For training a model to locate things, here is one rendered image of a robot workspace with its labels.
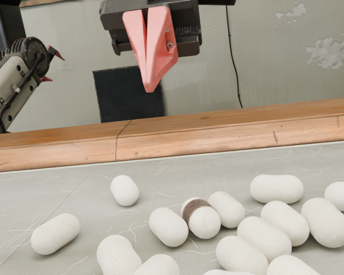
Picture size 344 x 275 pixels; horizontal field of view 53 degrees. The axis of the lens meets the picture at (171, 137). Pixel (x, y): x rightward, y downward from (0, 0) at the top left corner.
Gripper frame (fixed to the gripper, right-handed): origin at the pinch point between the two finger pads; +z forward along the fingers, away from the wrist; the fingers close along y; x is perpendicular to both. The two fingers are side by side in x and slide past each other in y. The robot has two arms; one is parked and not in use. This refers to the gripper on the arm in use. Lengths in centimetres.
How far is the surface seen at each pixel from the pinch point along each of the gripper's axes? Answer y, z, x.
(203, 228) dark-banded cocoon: 4.8, 15.3, -2.3
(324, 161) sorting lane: 15.7, 6.2, 6.5
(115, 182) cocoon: -2.7, 9.7, 1.6
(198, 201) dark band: 4.5, 13.3, -1.8
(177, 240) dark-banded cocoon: 3.2, 16.1, -2.5
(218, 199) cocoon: 5.9, 12.9, -1.2
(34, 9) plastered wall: -105, -169, 95
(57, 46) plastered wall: -95, -153, 114
